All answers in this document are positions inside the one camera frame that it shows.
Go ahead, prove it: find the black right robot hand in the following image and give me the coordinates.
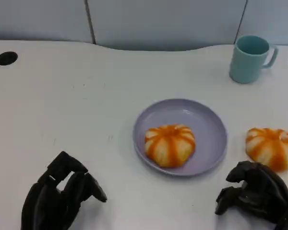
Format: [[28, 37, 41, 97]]
[[215, 161, 288, 230]]

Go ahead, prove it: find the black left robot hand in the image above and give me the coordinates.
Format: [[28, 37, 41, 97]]
[[21, 150, 108, 230]]

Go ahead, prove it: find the orange and white bread roll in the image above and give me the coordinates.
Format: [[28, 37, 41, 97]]
[[245, 127, 288, 172], [144, 123, 196, 168]]

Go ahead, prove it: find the lilac plate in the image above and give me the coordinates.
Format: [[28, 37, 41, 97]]
[[133, 98, 228, 177]]

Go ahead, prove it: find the pale green mug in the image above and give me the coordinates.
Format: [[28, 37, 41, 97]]
[[228, 35, 279, 85]]

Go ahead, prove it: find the grey partition panel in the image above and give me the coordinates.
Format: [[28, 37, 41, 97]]
[[0, 0, 95, 45], [237, 0, 288, 46], [87, 0, 248, 52]]

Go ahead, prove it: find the black table cable grommet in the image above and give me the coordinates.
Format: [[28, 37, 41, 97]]
[[0, 51, 19, 67]]

